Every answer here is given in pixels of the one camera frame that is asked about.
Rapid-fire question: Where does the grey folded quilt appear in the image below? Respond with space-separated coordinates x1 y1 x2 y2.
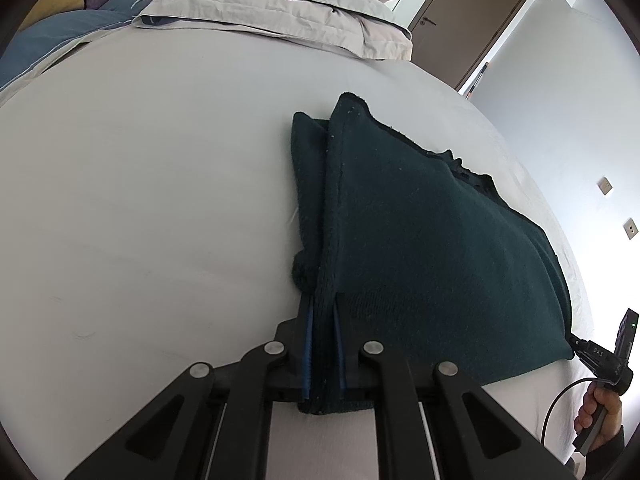
131 0 415 62

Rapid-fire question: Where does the dark green sweater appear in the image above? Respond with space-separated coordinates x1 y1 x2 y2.
289 91 575 416

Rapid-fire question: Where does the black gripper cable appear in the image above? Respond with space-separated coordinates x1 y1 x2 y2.
541 376 601 446

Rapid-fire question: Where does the brown wooden door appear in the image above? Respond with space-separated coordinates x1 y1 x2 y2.
406 0 529 93

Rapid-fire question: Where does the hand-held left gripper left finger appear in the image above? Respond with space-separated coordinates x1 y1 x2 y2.
65 294 316 480

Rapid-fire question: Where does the person's right forearm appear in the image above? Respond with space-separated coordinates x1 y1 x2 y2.
581 424 629 480

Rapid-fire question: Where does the large blue pillow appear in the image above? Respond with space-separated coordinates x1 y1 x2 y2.
0 7 137 95

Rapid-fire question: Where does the small blue pillow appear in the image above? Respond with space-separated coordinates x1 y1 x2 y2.
97 0 153 15

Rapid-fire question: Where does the person's right hand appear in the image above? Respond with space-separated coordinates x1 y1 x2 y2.
574 386 624 450

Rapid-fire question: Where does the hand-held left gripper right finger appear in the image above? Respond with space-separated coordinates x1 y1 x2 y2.
332 293 576 480

